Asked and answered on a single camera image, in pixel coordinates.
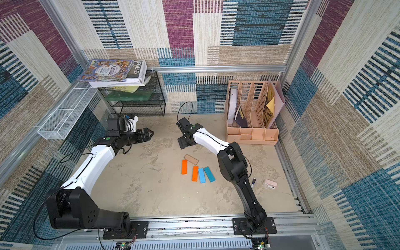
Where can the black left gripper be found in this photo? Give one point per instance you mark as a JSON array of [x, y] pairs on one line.
[[146, 137]]

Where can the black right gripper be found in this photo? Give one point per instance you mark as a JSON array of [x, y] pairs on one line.
[[184, 134]]

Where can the orange block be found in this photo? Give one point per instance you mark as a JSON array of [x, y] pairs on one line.
[[195, 173], [184, 167]]

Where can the natural wood block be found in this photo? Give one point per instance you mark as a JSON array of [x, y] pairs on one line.
[[191, 159]]

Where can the light blue block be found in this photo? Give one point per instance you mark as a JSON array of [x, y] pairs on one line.
[[201, 175]]

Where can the teal block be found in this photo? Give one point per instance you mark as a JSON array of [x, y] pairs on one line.
[[209, 174]]

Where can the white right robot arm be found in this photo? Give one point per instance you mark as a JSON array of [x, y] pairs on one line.
[[233, 167]]

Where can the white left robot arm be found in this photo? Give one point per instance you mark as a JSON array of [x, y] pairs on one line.
[[71, 206]]

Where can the green folder on shelf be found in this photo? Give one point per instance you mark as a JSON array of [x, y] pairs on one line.
[[127, 96]]

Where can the dark notebook in organizer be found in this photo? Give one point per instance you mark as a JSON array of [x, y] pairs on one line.
[[240, 118]]

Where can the colourful illustrated book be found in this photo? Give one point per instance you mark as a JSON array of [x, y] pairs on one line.
[[103, 70]]

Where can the pink desk file organizer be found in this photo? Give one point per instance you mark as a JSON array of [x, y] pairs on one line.
[[253, 96]]

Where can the yellow paper in organizer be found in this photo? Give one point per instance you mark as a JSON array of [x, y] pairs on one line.
[[270, 105]]

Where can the pink stapler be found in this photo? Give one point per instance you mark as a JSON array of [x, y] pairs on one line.
[[270, 184]]

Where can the black wire mesh shelf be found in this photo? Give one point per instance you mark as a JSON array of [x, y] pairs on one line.
[[145, 101]]

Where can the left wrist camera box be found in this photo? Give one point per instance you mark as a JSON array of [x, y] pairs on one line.
[[121, 125]]

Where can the white wire mesh basket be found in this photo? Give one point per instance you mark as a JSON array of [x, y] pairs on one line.
[[60, 123]]

